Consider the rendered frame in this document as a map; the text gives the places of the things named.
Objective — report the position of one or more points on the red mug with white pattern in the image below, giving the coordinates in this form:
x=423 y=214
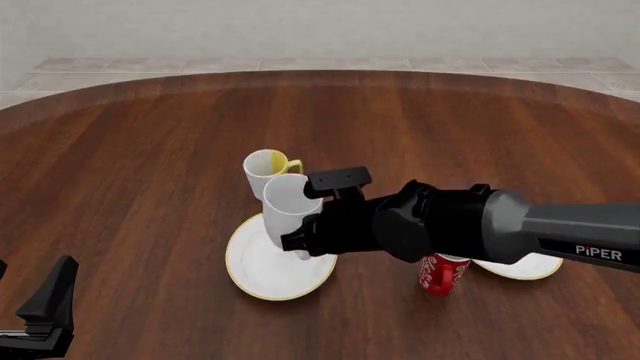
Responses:
x=440 y=275

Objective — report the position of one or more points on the white plate with yellow rim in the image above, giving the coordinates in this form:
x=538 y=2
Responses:
x=272 y=273
x=525 y=268

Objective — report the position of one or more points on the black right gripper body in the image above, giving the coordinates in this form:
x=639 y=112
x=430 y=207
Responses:
x=340 y=232

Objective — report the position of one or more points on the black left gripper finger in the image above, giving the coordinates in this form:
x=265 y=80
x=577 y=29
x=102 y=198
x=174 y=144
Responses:
x=52 y=296

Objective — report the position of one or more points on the small black plate on stalk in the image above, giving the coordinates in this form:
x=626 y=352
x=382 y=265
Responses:
x=340 y=177

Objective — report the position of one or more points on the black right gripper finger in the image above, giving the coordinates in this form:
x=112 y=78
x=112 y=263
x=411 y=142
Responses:
x=296 y=242
x=315 y=192

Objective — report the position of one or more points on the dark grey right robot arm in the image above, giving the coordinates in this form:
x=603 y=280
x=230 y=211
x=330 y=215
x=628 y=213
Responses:
x=550 y=225

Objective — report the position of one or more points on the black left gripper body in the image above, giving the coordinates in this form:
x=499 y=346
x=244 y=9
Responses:
x=30 y=345

